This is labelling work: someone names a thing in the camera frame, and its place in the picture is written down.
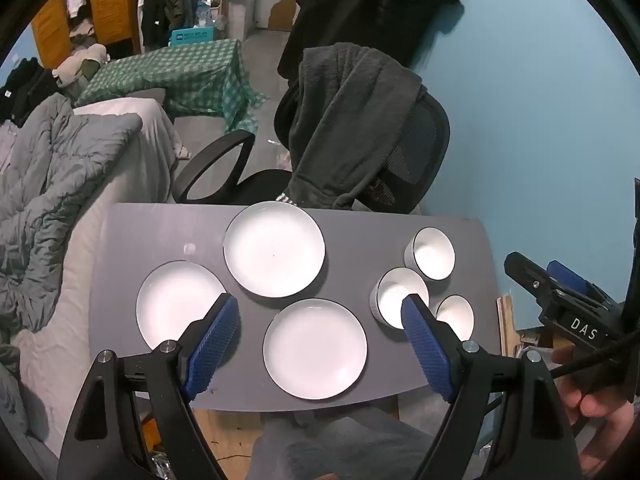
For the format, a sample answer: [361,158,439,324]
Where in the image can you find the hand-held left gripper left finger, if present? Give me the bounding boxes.
[56,293,240,480]

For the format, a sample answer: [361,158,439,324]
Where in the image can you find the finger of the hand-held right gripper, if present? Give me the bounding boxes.
[546,260,621,308]
[503,252,563,306]

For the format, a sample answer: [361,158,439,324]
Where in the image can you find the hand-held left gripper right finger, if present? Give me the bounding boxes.
[400,294,583,480]

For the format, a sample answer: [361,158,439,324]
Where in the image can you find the white bowl black rim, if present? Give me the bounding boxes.
[434,294,475,342]
[404,226,456,281]
[370,267,431,332]

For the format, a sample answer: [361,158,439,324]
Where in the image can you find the white plate black rim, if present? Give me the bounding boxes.
[223,201,327,300]
[135,260,236,366]
[262,298,369,401]

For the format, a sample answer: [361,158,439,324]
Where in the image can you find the person's right hand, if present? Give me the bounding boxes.
[551,347,638,436]

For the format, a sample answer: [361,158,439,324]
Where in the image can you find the black mesh office chair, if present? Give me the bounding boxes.
[172,80,451,216]

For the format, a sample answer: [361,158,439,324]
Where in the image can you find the white bed sheet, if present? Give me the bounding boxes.
[10,97,191,461]

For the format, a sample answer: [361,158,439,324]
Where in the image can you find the grey quilted duvet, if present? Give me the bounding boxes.
[0,92,143,333]

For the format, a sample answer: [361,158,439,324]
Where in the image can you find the dark grey hoodie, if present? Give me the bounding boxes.
[287,42,428,211]

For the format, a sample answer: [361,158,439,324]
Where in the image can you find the green checkered tablecloth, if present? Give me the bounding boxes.
[75,39,268,133]

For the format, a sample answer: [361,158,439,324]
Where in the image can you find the black hanging jacket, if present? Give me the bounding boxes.
[277,0,463,81]

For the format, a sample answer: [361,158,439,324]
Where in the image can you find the teal plastic crate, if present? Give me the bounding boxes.
[170,26,219,47]

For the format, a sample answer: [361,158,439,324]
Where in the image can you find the beige clothes pile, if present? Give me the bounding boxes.
[52,42,108,86]

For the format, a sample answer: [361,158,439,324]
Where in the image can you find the black clothes pile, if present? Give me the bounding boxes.
[0,57,61,128]

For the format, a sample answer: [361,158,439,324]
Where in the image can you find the brown cardboard sheet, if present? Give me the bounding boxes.
[267,0,301,31]

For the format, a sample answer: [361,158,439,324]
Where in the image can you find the dark hanging coats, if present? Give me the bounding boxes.
[132,0,201,51]

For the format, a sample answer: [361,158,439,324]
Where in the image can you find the wooden louvred wardrobe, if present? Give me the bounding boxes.
[31,0,143,68]

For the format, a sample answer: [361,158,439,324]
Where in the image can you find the black cable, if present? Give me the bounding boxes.
[549,329,640,378]

